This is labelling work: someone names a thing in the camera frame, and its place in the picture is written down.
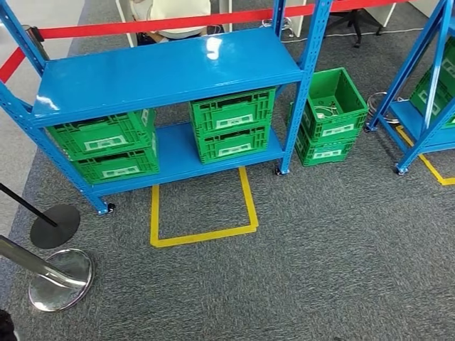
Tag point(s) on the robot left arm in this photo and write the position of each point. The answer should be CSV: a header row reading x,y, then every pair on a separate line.
x,y
6,329

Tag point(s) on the blue metal shelf rack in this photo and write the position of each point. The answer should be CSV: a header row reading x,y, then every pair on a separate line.
x,y
159,70
409,120

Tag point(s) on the yellow floor tape square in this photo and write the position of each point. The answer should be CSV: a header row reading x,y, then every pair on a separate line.
x,y
202,235

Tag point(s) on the black seat chrome stool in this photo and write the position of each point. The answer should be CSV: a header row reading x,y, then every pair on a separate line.
x,y
284,26

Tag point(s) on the person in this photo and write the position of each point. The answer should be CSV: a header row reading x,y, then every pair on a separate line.
x,y
177,9

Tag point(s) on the black office chair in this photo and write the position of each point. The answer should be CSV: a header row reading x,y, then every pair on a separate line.
x,y
355,21

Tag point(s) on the black stanchion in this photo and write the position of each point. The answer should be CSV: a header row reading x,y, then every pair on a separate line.
x,y
57,226

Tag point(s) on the dark stanchion post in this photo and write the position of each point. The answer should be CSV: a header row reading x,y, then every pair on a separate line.
x,y
37,40

